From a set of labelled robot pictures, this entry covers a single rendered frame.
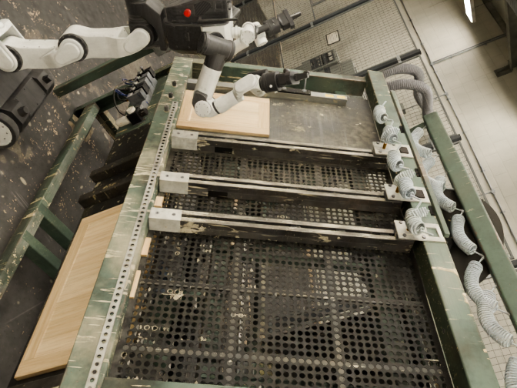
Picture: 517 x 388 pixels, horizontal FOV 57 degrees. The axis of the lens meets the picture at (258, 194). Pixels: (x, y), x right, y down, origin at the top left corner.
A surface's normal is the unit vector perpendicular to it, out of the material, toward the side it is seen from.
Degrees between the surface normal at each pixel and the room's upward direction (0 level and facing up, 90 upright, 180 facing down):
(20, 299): 0
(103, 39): 90
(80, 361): 58
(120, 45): 90
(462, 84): 90
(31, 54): 90
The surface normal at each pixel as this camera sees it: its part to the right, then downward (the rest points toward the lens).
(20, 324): 0.90, -0.32
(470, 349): 0.11, -0.75
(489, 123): -0.43, -0.55
